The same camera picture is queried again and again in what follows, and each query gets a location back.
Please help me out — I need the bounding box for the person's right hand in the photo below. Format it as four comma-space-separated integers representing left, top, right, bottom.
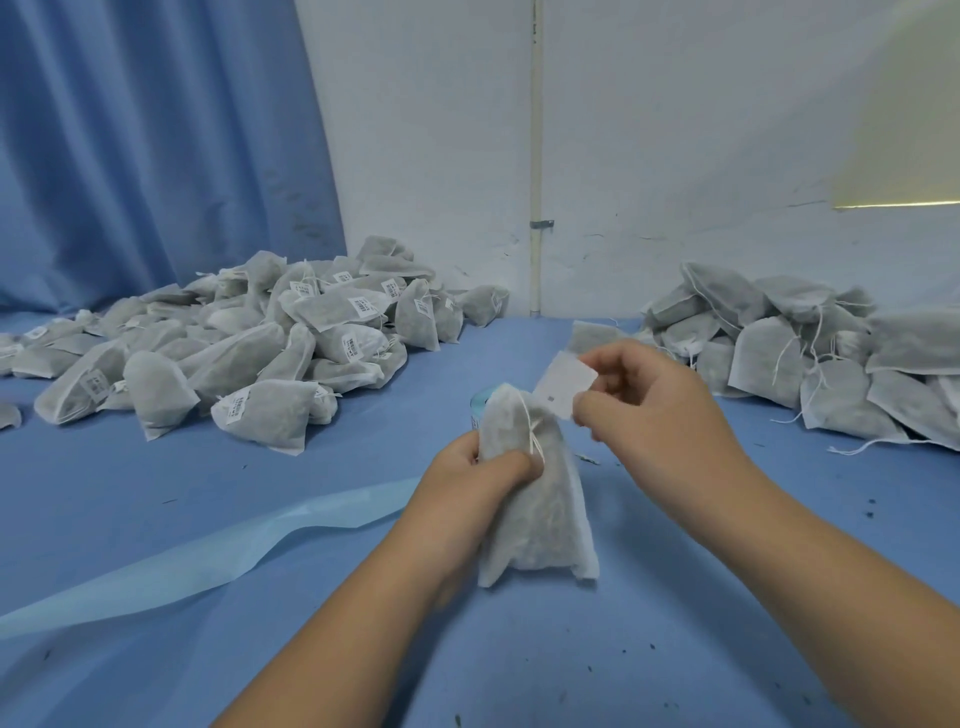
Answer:
571, 337, 770, 539

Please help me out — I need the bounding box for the person's left hand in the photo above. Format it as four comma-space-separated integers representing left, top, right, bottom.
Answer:
393, 430, 546, 605

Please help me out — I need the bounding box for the white drawstring pouch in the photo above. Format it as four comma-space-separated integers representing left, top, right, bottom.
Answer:
474, 382, 602, 590

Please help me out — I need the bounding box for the white peeled label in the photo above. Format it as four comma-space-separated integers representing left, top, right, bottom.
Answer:
531, 349, 602, 423

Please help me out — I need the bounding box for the pile of unlabelled herb bags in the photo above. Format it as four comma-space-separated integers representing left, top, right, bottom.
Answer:
562, 261, 960, 458

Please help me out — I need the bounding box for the blue label roll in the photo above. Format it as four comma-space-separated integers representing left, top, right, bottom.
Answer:
0, 387, 497, 639

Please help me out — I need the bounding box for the pile of labelled herb bags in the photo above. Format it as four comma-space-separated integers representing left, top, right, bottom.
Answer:
0, 234, 512, 458

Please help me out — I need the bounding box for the person's left forearm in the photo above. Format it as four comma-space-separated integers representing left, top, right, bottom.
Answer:
214, 547, 459, 728

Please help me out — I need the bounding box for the person's right forearm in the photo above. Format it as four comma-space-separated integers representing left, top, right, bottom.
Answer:
717, 480, 960, 728

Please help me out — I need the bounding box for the blue curtain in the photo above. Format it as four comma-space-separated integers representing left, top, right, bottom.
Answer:
0, 0, 350, 315

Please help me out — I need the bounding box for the white wall pipe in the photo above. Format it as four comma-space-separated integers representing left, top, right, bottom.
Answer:
526, 0, 548, 318

